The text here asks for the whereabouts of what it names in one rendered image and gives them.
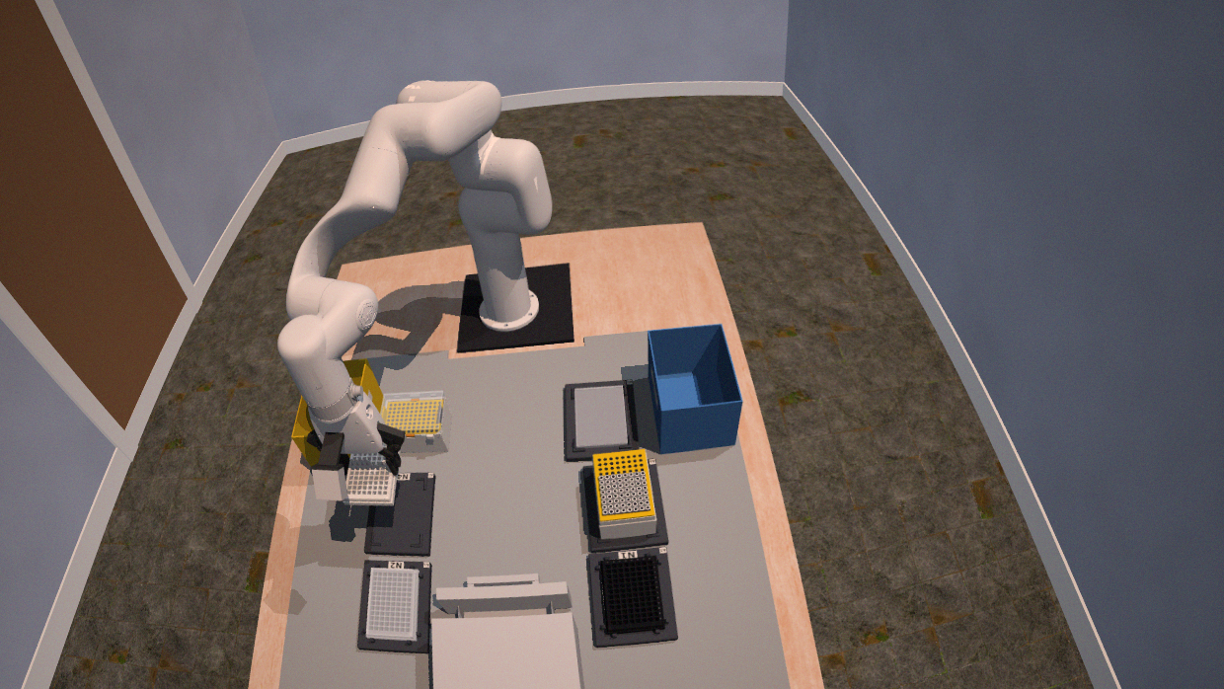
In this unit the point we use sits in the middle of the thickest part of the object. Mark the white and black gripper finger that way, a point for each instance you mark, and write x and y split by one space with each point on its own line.
313 439
394 444

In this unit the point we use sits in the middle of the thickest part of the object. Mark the grey bench mat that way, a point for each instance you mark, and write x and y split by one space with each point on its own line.
507 501

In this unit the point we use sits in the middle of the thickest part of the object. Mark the yellow open-top bin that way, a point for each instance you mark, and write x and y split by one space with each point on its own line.
356 369

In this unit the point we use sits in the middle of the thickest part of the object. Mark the blue open-top bin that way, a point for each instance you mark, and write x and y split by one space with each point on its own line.
694 370

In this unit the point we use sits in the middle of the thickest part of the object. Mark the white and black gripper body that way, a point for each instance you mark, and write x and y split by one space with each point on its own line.
359 426

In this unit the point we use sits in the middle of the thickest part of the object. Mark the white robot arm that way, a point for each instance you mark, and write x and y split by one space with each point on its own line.
498 175

